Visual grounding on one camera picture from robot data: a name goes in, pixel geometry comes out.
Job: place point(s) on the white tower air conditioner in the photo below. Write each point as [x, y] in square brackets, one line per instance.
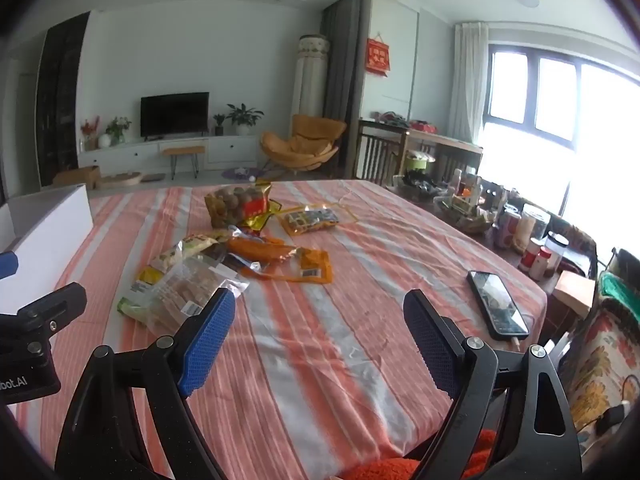
[310, 80]

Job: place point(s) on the white round vase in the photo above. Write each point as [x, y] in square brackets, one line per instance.
[104, 141]

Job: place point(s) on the orange sausage vacuum pack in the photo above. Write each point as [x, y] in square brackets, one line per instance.
[255, 249]

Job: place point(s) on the wooden oval tray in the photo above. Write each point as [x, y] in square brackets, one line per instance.
[120, 180]

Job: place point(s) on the red patterned can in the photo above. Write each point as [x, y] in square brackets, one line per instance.
[507, 230]

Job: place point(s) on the black smartphone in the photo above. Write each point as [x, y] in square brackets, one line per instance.
[495, 305]

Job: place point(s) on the green round container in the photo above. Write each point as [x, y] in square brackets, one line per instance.
[417, 162]

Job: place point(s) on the black television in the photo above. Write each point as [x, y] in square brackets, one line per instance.
[175, 112]

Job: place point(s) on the brown cardboard box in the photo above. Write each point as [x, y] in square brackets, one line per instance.
[75, 176]

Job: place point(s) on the bag of brown round nuts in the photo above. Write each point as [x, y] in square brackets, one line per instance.
[232, 202]

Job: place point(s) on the white curtain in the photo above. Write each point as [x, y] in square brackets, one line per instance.
[467, 85]

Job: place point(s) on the dark-framed window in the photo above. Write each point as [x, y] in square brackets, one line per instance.
[510, 85]

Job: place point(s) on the dark wooden railed crib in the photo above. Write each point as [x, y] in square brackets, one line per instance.
[372, 155]

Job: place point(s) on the purple round mat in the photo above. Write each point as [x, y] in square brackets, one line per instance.
[235, 174]

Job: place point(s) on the gold foil snack packet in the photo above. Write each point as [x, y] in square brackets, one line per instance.
[265, 217]

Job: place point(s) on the large potted plant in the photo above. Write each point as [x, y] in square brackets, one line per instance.
[243, 115]

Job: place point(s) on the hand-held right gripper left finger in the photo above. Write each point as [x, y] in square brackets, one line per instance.
[207, 340]

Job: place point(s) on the yellow-edged clear snack packet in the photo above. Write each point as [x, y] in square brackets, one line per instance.
[310, 220]

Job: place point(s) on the pale yellow cracker packet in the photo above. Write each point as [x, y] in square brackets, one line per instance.
[185, 250]

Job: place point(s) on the red wall calendar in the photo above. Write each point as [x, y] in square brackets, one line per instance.
[378, 57]

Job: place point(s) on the white television cabinet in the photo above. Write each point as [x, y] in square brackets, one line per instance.
[130, 155]

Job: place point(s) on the grey curtain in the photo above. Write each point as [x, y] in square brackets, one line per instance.
[340, 60]

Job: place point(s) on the small potted plant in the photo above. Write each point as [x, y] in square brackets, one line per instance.
[219, 122]

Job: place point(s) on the clear bread bag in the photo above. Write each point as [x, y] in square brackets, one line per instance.
[185, 290]

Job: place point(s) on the wicker basket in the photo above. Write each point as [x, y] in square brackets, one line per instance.
[465, 217]

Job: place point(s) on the orange lounge chair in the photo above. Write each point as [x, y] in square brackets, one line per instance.
[310, 135]

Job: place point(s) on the red flower bouquet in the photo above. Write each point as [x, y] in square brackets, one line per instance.
[90, 127]

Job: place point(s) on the orange fleece garment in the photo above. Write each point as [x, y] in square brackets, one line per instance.
[380, 470]

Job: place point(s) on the green flower bouquet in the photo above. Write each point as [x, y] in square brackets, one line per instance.
[117, 127]

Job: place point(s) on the white cardboard box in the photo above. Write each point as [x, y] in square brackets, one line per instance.
[45, 230]

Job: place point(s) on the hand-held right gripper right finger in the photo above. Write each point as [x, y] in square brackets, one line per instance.
[430, 345]

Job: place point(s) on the wooden stool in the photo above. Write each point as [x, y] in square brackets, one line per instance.
[184, 150]

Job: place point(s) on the floral cushioned chair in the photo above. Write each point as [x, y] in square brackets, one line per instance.
[600, 360]

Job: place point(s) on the dark bookshelf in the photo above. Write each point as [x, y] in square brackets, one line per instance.
[60, 100]

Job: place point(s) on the clear glass jar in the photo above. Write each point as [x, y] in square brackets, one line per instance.
[535, 225]

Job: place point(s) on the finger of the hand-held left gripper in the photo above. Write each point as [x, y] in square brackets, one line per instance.
[55, 305]
[7, 266]

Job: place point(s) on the flat brown box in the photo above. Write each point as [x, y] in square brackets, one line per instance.
[572, 292]

